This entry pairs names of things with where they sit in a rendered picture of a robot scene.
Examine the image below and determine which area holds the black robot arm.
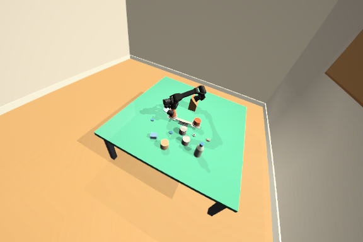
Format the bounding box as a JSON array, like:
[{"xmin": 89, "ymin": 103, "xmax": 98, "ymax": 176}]
[{"xmin": 163, "ymin": 85, "xmax": 206, "ymax": 109}]

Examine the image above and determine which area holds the beige balance beam with round pans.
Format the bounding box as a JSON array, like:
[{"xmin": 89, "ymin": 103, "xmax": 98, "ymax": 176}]
[{"xmin": 167, "ymin": 114, "xmax": 200, "ymax": 129}]

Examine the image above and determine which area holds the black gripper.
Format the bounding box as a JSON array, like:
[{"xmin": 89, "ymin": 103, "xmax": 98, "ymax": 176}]
[{"xmin": 167, "ymin": 103, "xmax": 178, "ymax": 117}]

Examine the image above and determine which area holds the grey cylinder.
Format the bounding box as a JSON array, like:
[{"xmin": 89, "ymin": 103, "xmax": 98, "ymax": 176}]
[
  {"xmin": 181, "ymin": 135, "xmax": 190, "ymax": 146},
  {"xmin": 179, "ymin": 126, "xmax": 187, "ymax": 135}
]

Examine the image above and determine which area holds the tan cylinder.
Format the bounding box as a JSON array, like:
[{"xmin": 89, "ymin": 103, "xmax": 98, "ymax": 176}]
[{"xmin": 160, "ymin": 139, "xmax": 169, "ymax": 151}]

